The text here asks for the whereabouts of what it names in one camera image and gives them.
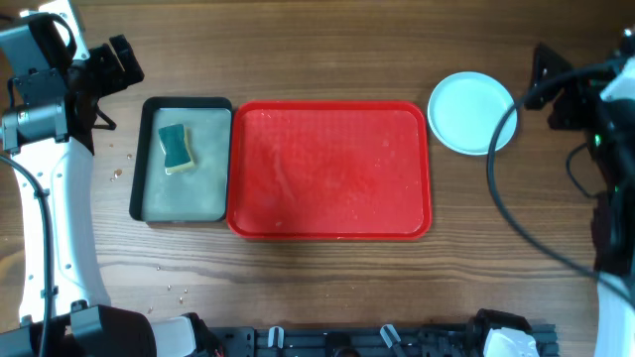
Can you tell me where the green yellow sponge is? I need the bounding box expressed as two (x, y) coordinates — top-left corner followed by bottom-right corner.
(158, 124), (195, 175)

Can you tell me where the light green plate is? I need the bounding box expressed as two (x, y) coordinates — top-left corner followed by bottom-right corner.
(427, 71), (514, 156)

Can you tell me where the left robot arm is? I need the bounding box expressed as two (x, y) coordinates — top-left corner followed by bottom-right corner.
(1, 12), (225, 356)

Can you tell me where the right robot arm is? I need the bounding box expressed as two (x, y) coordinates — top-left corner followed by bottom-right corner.
(524, 28), (634, 356)

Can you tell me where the red plastic tray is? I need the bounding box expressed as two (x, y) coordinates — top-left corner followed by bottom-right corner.
(226, 101), (433, 241)

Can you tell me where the black water basin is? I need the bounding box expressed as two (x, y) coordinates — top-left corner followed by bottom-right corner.
(129, 96), (233, 223)

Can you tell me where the right black cable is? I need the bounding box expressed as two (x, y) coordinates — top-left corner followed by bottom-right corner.
(485, 61), (635, 308)

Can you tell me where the black cable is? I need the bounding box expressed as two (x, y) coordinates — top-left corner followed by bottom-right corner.
(485, 61), (635, 308)
(0, 154), (56, 357)

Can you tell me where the left black cable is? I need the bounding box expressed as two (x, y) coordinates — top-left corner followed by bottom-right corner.
(0, 154), (56, 357)

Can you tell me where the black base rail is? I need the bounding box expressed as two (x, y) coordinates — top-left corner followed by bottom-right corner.
(207, 308), (560, 357)

